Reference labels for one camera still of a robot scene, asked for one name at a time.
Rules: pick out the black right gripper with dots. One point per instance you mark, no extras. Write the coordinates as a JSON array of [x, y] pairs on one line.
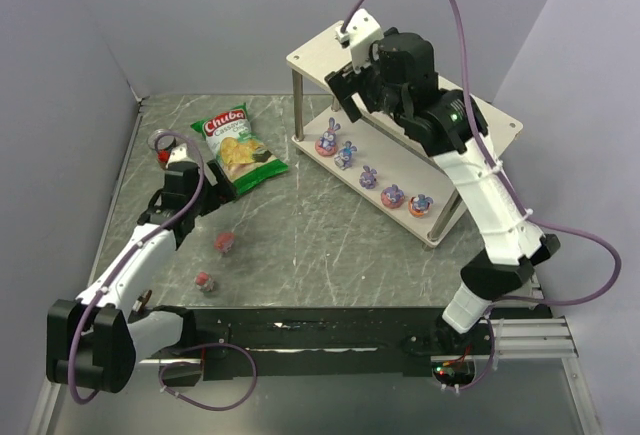
[[345, 87]]

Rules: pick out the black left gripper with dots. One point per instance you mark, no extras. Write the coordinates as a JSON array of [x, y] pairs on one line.
[[209, 195]]

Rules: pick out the pink bunny flower ring toy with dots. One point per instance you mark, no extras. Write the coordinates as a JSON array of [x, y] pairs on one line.
[[224, 242]]

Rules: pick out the purple bunny pink base toy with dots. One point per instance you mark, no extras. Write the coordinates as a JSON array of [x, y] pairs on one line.
[[326, 145]]

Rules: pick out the purple bunny blue ears toy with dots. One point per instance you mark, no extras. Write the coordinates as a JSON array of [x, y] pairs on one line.
[[343, 157]]

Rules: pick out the pink bunny red bow toy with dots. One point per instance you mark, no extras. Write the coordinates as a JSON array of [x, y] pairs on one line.
[[205, 282]]

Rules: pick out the small purple bunny head toy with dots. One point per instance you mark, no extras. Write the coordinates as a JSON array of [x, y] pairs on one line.
[[368, 178]]

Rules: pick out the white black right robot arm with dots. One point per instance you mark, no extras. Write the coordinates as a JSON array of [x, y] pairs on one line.
[[458, 141]]

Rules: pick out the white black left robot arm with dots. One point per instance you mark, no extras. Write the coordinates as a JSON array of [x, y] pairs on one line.
[[92, 345]]

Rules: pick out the green Chuba chips bag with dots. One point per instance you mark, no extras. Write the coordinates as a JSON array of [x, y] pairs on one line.
[[240, 153]]

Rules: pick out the dark soda can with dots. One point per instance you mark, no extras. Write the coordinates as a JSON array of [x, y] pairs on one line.
[[161, 140]]

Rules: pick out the brown snack bar wrapper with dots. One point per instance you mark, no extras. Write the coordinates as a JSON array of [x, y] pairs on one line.
[[141, 301]]

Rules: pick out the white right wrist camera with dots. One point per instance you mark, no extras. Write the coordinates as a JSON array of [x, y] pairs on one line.
[[358, 36]]

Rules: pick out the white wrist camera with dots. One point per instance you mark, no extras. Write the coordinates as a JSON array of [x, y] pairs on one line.
[[358, 36], [179, 153]]

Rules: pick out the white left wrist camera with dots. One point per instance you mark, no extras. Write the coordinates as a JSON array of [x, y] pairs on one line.
[[179, 153]]

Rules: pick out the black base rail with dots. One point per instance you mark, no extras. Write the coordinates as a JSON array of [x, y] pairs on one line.
[[296, 341]]

